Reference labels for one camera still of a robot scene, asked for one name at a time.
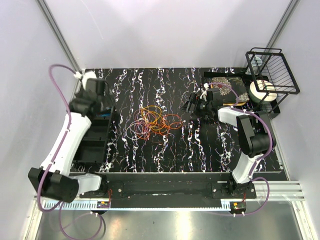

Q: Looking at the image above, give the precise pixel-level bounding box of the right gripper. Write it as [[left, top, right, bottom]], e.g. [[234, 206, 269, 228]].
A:
[[178, 93, 212, 121]]

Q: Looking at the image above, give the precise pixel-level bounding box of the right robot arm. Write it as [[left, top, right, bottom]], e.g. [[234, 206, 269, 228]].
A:
[[180, 90, 276, 199]]

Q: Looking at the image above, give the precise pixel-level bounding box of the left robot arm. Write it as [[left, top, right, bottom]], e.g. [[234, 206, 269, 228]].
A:
[[28, 77, 113, 203]]

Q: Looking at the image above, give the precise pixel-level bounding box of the floral patterned box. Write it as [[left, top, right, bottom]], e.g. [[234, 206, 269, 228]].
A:
[[208, 76, 250, 106]]

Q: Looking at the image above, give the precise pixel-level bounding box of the black three-compartment tray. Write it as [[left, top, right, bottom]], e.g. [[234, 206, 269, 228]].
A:
[[73, 106, 116, 164]]

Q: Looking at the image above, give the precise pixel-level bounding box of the white round bowl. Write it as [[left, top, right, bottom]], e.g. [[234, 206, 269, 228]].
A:
[[249, 79, 278, 104]]

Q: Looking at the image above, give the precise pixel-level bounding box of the glass cup in rack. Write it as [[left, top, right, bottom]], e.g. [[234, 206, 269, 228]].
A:
[[251, 56, 263, 75]]

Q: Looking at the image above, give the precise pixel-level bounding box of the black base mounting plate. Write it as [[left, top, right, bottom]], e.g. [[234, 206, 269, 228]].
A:
[[79, 179, 257, 208]]

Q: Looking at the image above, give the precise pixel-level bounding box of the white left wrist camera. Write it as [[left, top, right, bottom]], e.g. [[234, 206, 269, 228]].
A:
[[73, 71, 97, 89]]

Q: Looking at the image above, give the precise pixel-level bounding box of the yellow thin cable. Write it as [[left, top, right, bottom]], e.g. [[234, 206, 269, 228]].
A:
[[141, 105, 166, 135]]

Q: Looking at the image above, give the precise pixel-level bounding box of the orange thin cable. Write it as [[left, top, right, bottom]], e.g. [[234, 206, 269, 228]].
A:
[[139, 113, 187, 145]]

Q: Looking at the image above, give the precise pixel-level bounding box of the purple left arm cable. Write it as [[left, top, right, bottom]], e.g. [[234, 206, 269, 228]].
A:
[[36, 64, 83, 213]]

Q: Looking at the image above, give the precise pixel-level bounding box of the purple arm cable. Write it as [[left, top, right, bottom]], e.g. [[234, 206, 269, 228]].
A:
[[202, 82, 273, 180], [36, 64, 83, 213]]

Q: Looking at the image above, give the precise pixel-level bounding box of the white thin cable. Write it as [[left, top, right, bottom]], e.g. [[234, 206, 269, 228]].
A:
[[125, 119, 151, 141]]

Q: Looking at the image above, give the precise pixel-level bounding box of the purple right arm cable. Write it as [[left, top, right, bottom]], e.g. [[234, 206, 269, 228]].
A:
[[202, 82, 273, 180]]

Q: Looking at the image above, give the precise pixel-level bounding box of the black wire dish rack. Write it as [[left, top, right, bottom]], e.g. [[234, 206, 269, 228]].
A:
[[245, 47, 301, 119]]

